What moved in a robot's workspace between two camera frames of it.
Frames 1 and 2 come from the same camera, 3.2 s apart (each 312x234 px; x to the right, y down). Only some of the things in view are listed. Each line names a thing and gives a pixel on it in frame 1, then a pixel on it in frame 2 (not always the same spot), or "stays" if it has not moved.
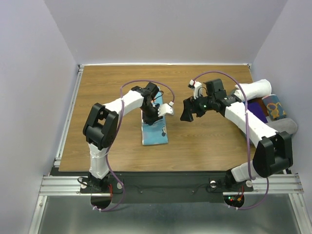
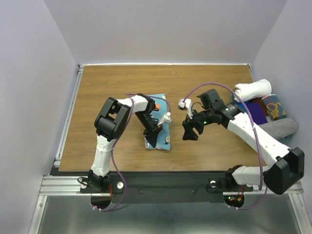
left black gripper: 150,120 → 152,134
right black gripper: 189,105 → 188,124
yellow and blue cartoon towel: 274,108 stays
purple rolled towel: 256,108 stays
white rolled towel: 253,89 stays
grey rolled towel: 287,125 stays
